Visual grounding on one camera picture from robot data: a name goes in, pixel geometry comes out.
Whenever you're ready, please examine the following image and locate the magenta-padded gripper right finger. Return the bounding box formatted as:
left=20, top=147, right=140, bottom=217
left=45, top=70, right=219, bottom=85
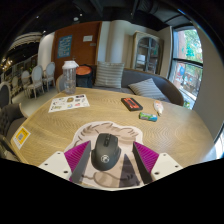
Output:
left=132, top=140, right=184, bottom=185

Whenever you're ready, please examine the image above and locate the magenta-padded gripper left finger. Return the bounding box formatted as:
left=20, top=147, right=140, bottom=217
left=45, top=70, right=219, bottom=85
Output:
left=38, top=140, right=92, bottom=185

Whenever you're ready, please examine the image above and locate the black computer mouse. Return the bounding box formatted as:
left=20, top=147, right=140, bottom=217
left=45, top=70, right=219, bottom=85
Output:
left=90, top=132, right=122, bottom=172

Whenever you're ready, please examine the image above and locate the beige cat-shaped mouse pad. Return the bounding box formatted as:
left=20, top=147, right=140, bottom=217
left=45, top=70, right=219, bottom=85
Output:
left=63, top=121, right=144, bottom=189

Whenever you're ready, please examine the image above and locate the yellow square sticker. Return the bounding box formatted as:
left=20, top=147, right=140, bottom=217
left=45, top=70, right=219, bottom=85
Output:
left=12, top=125, right=32, bottom=150

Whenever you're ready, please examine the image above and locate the green and white pack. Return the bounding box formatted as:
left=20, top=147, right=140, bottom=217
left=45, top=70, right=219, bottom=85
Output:
left=138, top=111, right=158, bottom=123

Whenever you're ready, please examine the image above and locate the white sticker sheet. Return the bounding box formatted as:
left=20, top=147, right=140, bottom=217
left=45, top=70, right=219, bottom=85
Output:
left=48, top=93, right=91, bottom=113

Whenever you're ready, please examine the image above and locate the grey tufted armchair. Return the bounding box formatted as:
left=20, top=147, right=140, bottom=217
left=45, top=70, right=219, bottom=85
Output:
left=0, top=102, right=30, bottom=158

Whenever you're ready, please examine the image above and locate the black and orange box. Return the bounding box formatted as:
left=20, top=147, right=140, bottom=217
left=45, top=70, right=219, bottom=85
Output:
left=120, top=97, right=144, bottom=112

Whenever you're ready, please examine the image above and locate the grey curved sofa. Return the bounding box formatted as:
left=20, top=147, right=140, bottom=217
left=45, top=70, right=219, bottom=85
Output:
left=55, top=64, right=185, bottom=107

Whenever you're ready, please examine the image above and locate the striped square cushion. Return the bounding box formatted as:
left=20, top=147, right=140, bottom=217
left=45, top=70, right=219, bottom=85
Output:
left=127, top=77, right=168, bottom=101
left=94, top=61, right=126, bottom=89

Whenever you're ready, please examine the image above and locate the clear shaker bottle white lid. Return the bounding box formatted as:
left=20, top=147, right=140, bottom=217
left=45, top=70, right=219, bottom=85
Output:
left=61, top=60, right=80, bottom=96

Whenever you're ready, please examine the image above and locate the group of grey dining chairs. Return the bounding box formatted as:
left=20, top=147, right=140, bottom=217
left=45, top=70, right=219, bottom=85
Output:
left=11, top=61, right=57, bottom=100

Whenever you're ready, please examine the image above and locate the black and orange backpack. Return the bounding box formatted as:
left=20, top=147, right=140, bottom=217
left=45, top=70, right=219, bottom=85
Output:
left=75, top=64, right=95, bottom=89

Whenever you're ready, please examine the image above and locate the black framed window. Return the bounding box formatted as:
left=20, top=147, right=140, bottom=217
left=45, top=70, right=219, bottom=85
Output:
left=168, top=26, right=204, bottom=109

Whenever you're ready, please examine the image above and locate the arched glass-door cabinet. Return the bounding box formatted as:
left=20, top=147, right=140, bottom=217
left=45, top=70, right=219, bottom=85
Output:
left=130, top=30, right=164, bottom=75

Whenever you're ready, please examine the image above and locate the brown wooden door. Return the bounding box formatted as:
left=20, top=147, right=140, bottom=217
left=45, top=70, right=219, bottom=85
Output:
left=50, top=21, right=103, bottom=81

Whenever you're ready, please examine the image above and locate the blue poster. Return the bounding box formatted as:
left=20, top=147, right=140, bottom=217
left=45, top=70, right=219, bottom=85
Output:
left=56, top=34, right=73, bottom=60

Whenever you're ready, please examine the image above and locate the small white sign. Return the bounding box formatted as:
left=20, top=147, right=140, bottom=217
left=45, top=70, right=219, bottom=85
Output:
left=82, top=34, right=94, bottom=43

